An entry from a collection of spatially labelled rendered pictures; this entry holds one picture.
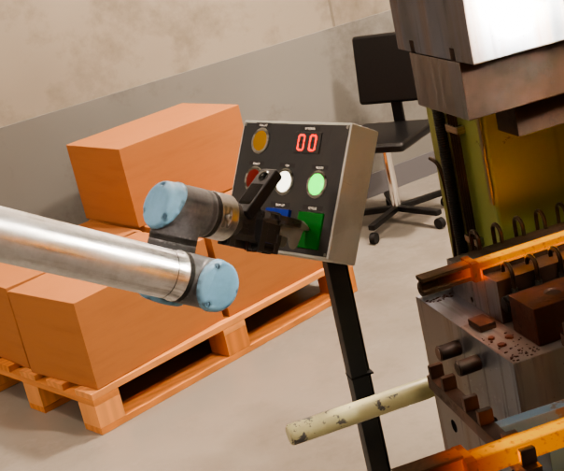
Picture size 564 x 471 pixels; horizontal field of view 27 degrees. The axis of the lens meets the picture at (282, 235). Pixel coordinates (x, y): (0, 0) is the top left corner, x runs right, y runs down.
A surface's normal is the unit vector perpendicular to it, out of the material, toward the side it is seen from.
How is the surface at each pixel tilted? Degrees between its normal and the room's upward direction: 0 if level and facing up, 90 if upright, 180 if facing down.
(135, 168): 90
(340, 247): 90
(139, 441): 0
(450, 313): 0
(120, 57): 90
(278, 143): 60
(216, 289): 92
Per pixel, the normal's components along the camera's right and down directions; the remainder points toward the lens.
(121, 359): 0.70, 0.07
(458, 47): -0.93, 0.29
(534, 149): 0.29, 0.23
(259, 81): 0.49, 0.16
